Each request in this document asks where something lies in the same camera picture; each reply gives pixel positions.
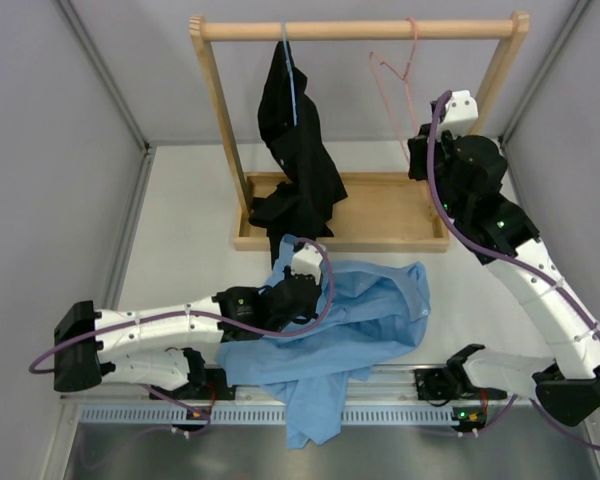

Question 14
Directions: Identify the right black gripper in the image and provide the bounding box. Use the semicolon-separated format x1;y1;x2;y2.
408;123;466;221

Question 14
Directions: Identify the light blue shirt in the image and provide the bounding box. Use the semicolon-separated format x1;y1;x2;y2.
215;260;431;449

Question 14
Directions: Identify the pink wire hanger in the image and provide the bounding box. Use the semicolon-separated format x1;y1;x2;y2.
368;17;419;166

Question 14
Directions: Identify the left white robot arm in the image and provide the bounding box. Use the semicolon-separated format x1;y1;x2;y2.
53;266;322;399

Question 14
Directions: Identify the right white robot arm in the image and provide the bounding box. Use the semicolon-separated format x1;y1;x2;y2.
407;124;600;427

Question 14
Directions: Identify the black shirt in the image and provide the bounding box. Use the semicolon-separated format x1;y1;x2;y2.
249;41;348;261

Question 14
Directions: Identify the wooden clothes rack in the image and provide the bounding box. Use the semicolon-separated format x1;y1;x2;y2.
189;12;530;253

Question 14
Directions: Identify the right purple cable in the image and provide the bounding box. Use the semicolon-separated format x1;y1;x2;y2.
426;89;600;451

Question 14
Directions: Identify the purple cable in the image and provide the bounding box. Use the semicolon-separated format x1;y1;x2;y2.
27;237;337;437
426;89;600;451

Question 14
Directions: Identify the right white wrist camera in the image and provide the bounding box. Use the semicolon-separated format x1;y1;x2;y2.
436;90;479;140

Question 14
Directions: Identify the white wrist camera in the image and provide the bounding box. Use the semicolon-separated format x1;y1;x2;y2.
436;90;479;140
290;242;323;282

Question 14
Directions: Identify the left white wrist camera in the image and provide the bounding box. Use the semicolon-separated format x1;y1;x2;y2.
290;242;323;282

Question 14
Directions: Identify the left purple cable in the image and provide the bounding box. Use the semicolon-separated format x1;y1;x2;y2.
27;237;337;437

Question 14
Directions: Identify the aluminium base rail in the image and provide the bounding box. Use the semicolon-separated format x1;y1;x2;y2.
59;363;600;401

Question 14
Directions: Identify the blue wire hanger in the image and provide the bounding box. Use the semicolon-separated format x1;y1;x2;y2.
281;21;298;127

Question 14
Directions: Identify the slotted cable duct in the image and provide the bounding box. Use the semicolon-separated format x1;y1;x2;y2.
80;402;483;427

